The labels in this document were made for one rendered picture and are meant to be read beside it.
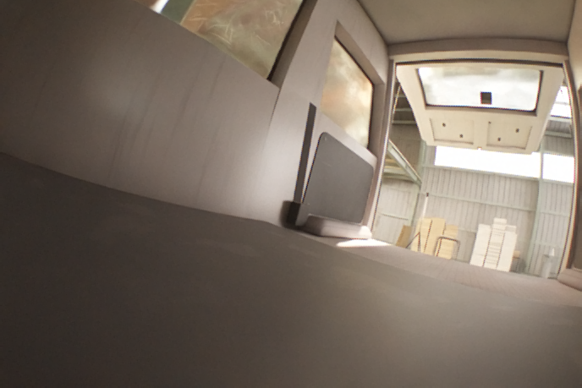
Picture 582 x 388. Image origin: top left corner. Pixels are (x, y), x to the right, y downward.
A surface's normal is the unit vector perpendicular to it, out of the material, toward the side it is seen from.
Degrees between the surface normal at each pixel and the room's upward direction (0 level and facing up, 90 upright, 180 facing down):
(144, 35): 87
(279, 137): 90
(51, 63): 87
